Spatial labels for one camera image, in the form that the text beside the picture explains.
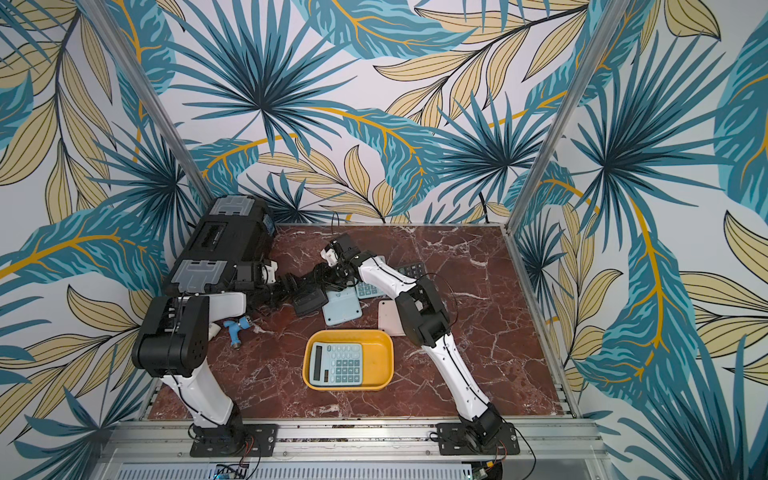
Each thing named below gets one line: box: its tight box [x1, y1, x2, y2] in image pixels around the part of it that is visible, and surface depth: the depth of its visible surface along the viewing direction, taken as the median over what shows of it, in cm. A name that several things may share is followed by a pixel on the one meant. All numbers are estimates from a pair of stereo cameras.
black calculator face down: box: [293, 288, 329, 317], surface depth 96 cm
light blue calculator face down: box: [322, 286, 363, 327], surface depth 97 cm
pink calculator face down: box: [378, 300, 406, 336], surface depth 96 cm
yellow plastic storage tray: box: [302, 329, 395, 391], surface depth 86 cm
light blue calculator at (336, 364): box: [310, 342, 363, 386], surface depth 85 cm
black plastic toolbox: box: [164, 195, 277, 296], surface depth 94 cm
